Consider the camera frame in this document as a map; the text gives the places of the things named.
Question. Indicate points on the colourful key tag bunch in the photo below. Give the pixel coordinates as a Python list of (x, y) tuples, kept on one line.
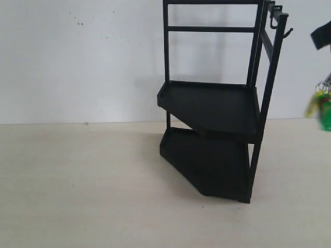
[(320, 103)]

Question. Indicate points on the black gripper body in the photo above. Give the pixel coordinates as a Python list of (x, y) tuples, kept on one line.
[(321, 36)]

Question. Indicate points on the black metal two-tier rack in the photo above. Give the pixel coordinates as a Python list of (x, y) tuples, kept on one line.
[(214, 131)]

